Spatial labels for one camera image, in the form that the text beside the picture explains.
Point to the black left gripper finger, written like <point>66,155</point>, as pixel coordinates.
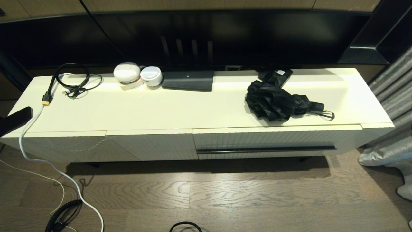
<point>16,125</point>
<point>16,116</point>

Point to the white fluted drawer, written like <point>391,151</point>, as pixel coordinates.
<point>257,140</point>

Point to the black folding umbrella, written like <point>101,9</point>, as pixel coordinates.
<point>273,101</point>

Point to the white tv cabinet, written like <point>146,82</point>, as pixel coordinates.
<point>193,106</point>

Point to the white fluted cabinet door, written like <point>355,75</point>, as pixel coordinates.
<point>154,145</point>
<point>83,148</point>

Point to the large round white device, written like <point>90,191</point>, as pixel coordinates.
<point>127,73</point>

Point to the small white cylindrical device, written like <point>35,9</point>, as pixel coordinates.
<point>151,76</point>

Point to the flat black set-top box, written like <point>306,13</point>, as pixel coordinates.
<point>188,81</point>

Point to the black flat television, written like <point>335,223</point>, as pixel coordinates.
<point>225,32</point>

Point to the small black box with label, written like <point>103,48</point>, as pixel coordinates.
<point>283,74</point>

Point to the grey curtain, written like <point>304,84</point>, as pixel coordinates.
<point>392,80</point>

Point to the white fabric bundle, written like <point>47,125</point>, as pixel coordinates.
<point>405,193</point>

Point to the white flat base plate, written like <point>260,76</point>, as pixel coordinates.
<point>132,86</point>

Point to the black angular wall frame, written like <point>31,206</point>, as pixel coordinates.
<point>367,54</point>

